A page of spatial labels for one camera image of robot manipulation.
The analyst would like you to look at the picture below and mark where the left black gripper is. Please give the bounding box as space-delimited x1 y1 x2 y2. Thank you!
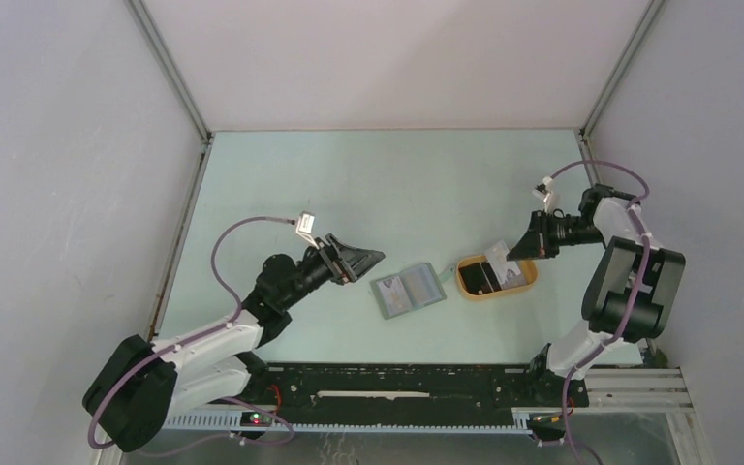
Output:
280 233 384 310

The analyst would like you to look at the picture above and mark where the aluminium frame rail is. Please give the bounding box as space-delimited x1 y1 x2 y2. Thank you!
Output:
111 365 695 438

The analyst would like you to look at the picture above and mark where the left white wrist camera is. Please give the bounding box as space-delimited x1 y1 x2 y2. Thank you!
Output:
294 211 323 250

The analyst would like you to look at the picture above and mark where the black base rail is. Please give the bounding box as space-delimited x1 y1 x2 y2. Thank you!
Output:
237 362 589 429

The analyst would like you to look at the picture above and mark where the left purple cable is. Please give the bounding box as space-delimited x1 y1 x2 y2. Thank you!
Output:
86 216 299 458

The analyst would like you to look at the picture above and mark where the orange plastic tray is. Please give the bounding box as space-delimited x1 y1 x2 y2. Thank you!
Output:
454 255 539 301

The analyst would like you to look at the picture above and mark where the black VIP card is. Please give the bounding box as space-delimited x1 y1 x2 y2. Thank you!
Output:
458 262 502 295

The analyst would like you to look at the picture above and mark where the white VIP card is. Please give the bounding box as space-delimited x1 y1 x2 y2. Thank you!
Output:
377 276 412 315
484 240 527 290

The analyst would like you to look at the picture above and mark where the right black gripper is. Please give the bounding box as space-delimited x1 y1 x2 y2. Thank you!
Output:
507 209 605 261

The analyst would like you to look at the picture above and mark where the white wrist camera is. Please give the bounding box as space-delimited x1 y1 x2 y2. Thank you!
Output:
294 211 323 250
533 176 559 213

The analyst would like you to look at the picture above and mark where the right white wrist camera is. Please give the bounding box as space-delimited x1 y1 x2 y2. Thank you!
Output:
533 176 559 213

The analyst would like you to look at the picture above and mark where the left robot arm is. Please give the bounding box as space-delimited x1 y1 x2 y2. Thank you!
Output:
82 234 386 452

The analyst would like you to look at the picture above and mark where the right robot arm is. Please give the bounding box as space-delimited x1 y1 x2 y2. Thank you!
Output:
507 183 686 405

